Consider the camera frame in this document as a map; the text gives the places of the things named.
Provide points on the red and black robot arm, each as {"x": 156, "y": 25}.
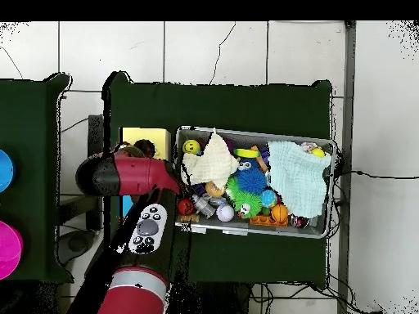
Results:
{"x": 137, "y": 173}

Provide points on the wooden box with three holes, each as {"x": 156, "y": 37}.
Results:
{"x": 154, "y": 137}

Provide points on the silver mesh bin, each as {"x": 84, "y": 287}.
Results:
{"x": 248, "y": 229}

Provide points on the cream muslin cloth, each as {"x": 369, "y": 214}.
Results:
{"x": 212, "y": 163}

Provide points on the yellow smiley face ball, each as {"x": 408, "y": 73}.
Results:
{"x": 191, "y": 146}

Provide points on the red orange ball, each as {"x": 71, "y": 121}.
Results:
{"x": 186, "y": 207}

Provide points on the white baseball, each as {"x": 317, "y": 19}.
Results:
{"x": 225, "y": 212}

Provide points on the blue spiky rubber ball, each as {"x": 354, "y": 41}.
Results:
{"x": 251, "y": 180}

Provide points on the green spiky rubber toy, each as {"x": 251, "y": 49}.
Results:
{"x": 247, "y": 199}

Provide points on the orange basketball toy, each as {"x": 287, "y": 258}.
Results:
{"x": 279, "y": 212}

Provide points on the mint green muslin cloth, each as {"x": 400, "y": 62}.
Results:
{"x": 298, "y": 180}

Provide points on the grey metal pole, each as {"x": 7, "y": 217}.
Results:
{"x": 347, "y": 98}

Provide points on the blue plastic bowl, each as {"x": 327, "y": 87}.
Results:
{"x": 5, "y": 171}

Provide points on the magenta plastic bowl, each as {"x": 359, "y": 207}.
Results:
{"x": 8, "y": 250}

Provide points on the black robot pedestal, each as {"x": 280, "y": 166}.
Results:
{"x": 212, "y": 299}

